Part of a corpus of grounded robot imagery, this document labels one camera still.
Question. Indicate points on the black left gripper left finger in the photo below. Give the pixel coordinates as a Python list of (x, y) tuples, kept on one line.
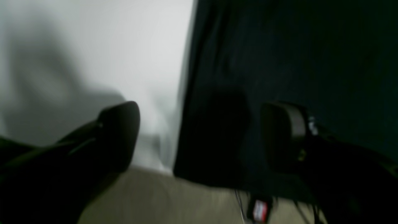
[(53, 184)]

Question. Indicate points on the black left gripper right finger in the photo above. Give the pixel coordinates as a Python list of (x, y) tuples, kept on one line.
[(351, 184)]

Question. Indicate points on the black T-shirt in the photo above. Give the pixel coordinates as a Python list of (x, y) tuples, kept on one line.
[(337, 58)]

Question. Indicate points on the black box red label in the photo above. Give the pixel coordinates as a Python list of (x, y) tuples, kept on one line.
[(259, 209)]

